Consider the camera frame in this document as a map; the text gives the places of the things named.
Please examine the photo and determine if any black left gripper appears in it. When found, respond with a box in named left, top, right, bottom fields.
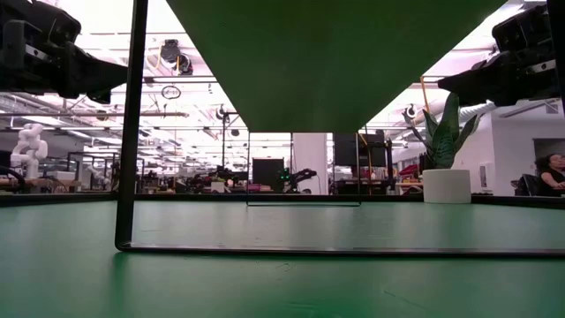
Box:
left=0, top=17, right=130, bottom=105

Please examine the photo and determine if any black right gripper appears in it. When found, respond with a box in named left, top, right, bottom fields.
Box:
left=437, top=42, right=561, bottom=108

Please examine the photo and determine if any green snake plant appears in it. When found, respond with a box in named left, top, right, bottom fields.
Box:
left=410, top=91, right=482, bottom=171

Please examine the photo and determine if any black ceiling-hung device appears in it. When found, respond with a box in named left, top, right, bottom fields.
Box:
left=158, top=38, right=194, bottom=77

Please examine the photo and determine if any red background item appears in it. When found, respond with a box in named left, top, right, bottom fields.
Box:
left=398, top=163, right=420, bottom=183

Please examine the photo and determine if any black office chair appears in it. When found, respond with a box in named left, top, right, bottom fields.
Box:
left=511, top=173, right=543, bottom=198

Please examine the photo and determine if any person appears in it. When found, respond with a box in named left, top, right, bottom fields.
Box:
left=533, top=153, right=565, bottom=198

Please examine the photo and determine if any black background monitor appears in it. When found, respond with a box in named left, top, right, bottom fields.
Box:
left=332, top=132, right=388, bottom=168

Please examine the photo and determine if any black pole stand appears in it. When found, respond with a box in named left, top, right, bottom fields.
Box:
left=215, top=103, right=246, bottom=169

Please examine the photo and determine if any black upright panel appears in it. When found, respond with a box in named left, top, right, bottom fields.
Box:
left=252, top=157, right=285, bottom=193

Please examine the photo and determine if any green table mat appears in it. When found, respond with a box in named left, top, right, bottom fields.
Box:
left=0, top=201, right=565, bottom=318

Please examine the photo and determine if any yellow hanging cable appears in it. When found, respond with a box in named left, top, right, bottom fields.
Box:
left=418, top=75, right=433, bottom=117

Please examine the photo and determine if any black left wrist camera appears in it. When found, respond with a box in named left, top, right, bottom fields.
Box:
left=26, top=0, right=83, bottom=48

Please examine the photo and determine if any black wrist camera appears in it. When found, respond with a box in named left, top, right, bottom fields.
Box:
left=26, top=0, right=83, bottom=48
left=491, top=4, right=553, bottom=52

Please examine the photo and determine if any round hanging ring sign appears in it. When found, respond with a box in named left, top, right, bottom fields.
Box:
left=160, top=84, right=183, bottom=101

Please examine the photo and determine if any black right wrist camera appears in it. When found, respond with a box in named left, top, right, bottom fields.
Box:
left=491, top=4, right=553, bottom=52

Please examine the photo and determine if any black table frame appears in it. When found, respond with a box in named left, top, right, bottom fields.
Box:
left=0, top=192, right=565, bottom=209

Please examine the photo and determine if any black cable loop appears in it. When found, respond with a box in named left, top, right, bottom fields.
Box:
left=0, top=165, right=26, bottom=192

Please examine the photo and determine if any wooden shelf with black frame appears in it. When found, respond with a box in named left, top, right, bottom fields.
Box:
left=114, top=0, right=565, bottom=260

